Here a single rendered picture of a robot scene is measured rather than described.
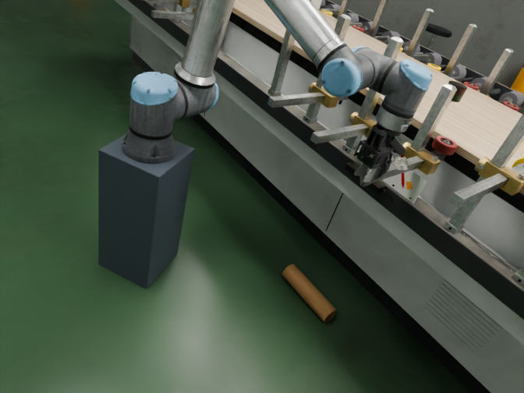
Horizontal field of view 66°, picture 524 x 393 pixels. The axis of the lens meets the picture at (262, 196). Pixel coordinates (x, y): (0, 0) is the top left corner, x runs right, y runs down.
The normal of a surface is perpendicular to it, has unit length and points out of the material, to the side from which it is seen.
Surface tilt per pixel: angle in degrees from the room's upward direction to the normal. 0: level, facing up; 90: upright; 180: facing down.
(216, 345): 0
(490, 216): 90
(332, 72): 92
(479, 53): 90
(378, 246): 90
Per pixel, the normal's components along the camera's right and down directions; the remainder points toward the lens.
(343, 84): -0.53, 0.43
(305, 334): 0.24, -0.77
